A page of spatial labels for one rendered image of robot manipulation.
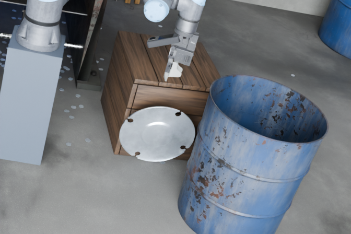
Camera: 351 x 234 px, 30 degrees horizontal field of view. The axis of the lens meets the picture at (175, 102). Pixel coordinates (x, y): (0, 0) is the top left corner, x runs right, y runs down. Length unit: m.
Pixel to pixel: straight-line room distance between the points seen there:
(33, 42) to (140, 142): 0.61
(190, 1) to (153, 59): 0.45
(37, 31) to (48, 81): 0.18
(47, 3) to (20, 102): 0.37
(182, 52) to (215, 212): 0.56
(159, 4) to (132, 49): 0.58
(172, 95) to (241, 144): 0.49
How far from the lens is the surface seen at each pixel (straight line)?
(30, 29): 2.21
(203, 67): 2.65
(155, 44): 2.29
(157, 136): 2.51
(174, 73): 2.33
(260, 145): 2.07
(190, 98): 2.50
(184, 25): 2.23
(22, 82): 2.27
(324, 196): 2.82
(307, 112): 2.39
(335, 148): 3.20
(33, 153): 2.42
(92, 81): 2.98
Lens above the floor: 1.47
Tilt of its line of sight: 29 degrees down
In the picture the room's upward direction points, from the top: 17 degrees clockwise
